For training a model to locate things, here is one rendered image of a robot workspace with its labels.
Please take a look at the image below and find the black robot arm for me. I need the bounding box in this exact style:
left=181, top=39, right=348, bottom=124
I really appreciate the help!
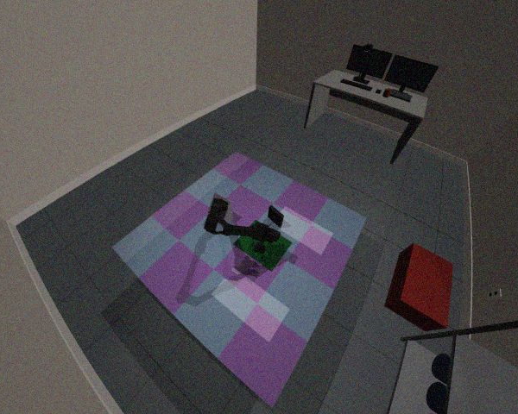
left=205, top=198, right=281, bottom=243

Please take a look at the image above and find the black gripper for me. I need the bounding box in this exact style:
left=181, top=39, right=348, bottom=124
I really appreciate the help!
left=254, top=241, right=266, bottom=254

